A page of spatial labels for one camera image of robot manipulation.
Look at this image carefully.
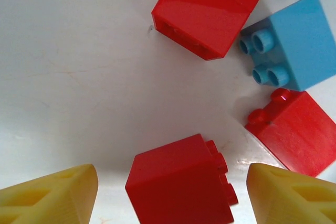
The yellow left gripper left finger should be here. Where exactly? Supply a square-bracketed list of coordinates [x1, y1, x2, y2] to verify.
[0, 163, 99, 224]

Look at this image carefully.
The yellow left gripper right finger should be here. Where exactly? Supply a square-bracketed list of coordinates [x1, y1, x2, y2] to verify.
[246, 163, 336, 224]

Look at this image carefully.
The red long toy brick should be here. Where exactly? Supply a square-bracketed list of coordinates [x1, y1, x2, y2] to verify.
[151, 0, 276, 61]

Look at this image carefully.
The light blue square toy brick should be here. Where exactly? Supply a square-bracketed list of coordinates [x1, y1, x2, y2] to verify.
[238, 0, 336, 92]

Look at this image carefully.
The red square toy brick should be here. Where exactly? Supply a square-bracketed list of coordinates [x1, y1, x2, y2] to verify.
[245, 88, 336, 177]
[125, 133, 239, 224]

